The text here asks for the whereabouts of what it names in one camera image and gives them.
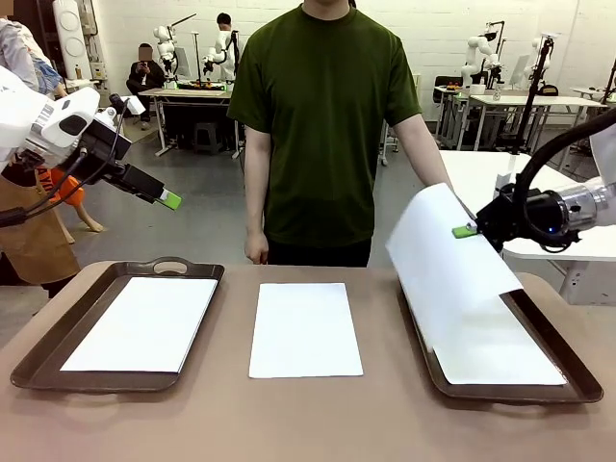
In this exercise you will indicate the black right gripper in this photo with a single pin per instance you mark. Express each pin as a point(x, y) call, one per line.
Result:
point(503, 216)

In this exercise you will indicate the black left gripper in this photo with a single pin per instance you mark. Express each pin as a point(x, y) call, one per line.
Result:
point(106, 149)

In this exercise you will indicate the white A4 paper sheet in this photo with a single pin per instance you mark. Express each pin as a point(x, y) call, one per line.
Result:
point(144, 327)
point(520, 361)
point(447, 250)

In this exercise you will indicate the white A4 paper stack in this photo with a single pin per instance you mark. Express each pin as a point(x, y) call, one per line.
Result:
point(303, 332)

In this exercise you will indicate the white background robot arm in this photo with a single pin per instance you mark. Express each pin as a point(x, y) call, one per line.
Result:
point(474, 48)
point(538, 48)

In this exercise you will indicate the person's left forearm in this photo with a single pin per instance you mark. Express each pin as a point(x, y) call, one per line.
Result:
point(423, 159)

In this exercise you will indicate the person's right forearm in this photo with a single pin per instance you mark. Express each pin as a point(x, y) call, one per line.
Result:
point(256, 197)

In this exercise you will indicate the person's right hand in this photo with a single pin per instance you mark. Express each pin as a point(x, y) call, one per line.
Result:
point(256, 248)

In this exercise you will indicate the white rounded table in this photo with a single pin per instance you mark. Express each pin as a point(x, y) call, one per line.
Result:
point(481, 168)

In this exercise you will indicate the black plastic stool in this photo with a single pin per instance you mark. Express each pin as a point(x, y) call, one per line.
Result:
point(206, 127)

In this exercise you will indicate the mannequin with orange shorts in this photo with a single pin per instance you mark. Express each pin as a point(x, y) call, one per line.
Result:
point(67, 187)

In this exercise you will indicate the wooden top background table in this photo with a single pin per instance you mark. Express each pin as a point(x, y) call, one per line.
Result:
point(192, 92)

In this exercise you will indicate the seated person in black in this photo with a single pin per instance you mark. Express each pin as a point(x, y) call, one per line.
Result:
point(144, 72)

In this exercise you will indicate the mannequin with brown apron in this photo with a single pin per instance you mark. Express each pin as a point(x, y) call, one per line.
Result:
point(33, 240)

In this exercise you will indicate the white background humanoid robot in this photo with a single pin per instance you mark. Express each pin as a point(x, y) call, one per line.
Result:
point(166, 48)
point(222, 50)

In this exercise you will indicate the long white background table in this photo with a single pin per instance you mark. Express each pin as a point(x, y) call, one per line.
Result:
point(529, 99)

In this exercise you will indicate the black office chair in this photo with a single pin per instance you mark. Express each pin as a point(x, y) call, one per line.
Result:
point(445, 82)

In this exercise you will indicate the brown plastic tray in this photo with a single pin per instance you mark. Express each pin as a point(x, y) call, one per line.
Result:
point(43, 356)
point(560, 356)

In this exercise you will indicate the white standing air conditioner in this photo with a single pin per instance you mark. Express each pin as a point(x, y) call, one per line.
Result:
point(72, 43)

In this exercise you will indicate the person in green T-shirt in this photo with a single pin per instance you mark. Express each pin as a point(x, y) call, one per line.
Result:
point(317, 120)

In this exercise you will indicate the standing background person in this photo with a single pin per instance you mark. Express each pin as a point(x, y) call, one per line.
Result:
point(223, 19)

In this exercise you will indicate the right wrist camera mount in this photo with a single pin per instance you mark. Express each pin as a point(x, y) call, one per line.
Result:
point(505, 180)

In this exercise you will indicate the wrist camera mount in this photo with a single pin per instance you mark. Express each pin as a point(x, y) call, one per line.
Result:
point(505, 180)
point(130, 106)

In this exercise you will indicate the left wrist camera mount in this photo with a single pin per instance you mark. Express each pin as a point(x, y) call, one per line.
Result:
point(130, 106)

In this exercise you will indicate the black camera stand pole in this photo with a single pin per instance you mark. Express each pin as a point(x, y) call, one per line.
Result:
point(529, 110)

